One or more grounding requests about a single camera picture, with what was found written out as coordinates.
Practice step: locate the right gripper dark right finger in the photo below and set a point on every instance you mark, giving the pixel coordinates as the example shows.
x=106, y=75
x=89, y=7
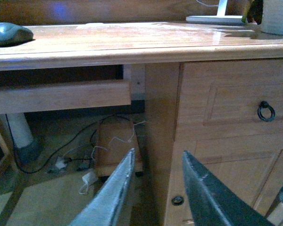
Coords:
x=211, y=202

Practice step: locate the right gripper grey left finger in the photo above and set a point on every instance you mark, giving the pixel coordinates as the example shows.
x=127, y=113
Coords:
x=112, y=205

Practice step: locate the wooden pull-out keyboard tray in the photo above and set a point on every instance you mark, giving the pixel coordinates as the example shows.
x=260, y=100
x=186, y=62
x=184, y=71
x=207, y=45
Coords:
x=74, y=95

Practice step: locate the grey computer mouse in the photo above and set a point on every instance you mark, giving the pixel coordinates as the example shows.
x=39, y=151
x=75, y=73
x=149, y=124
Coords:
x=12, y=34

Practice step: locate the white power adapter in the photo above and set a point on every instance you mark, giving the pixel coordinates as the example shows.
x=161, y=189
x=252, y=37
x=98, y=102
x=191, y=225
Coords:
x=89, y=179

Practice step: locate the small wooden box under desk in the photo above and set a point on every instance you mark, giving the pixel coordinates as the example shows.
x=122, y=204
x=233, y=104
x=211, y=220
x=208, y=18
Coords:
x=114, y=140

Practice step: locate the wooden desk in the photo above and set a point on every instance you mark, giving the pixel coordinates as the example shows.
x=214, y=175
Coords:
x=203, y=85

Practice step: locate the white lamp base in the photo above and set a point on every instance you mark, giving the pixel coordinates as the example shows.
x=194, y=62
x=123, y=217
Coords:
x=220, y=18

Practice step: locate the grey cylindrical container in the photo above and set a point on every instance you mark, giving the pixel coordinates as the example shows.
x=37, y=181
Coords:
x=272, y=18

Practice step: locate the black ring drawer pull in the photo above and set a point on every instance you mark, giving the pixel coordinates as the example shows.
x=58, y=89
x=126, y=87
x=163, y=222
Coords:
x=265, y=111

